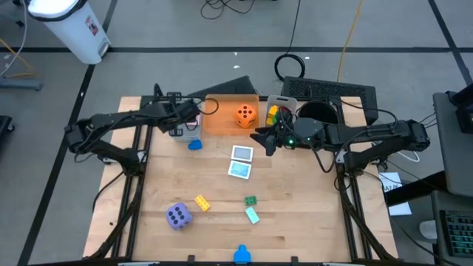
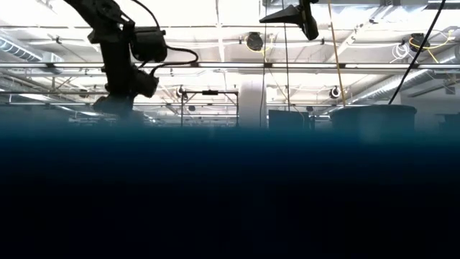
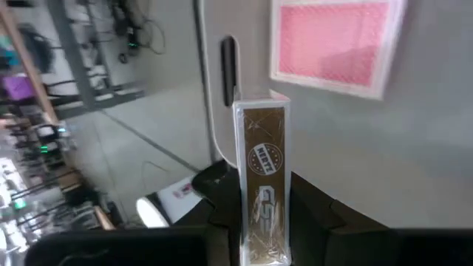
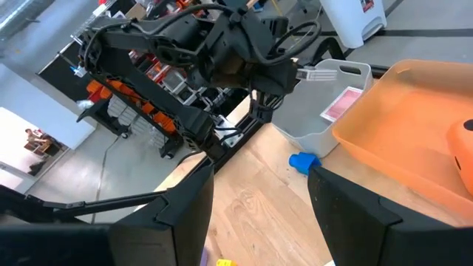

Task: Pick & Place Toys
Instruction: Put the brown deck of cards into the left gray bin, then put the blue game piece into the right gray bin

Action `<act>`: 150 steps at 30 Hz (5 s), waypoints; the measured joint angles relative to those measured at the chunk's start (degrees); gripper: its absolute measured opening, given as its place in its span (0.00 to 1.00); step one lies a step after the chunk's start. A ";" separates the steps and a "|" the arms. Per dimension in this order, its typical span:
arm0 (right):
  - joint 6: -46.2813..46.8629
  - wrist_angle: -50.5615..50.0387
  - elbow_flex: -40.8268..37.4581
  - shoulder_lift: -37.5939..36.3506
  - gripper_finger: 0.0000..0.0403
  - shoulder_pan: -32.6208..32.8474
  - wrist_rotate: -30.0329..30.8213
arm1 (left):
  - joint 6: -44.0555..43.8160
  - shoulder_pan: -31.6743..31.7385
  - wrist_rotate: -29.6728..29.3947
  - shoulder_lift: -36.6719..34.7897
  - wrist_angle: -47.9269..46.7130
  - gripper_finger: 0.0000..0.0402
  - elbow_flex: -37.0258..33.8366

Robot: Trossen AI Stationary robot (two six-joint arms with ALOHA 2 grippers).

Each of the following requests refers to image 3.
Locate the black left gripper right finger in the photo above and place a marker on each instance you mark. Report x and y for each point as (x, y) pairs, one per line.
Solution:
(369, 247)

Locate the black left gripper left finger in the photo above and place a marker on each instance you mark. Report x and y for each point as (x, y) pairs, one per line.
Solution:
(129, 247)

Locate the gold card box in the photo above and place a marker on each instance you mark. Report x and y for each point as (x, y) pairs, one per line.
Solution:
(264, 166)

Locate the pink card box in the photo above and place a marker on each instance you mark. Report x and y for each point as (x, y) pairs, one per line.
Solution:
(332, 40)

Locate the grey metal rack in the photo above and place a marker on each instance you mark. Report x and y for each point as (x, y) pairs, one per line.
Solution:
(77, 74)

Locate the wooden workbench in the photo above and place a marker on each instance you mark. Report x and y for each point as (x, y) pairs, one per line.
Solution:
(37, 85)

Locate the purple box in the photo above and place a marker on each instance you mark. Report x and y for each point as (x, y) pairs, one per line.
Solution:
(18, 86)

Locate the black office chair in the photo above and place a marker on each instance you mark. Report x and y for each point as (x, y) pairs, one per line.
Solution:
(37, 48)

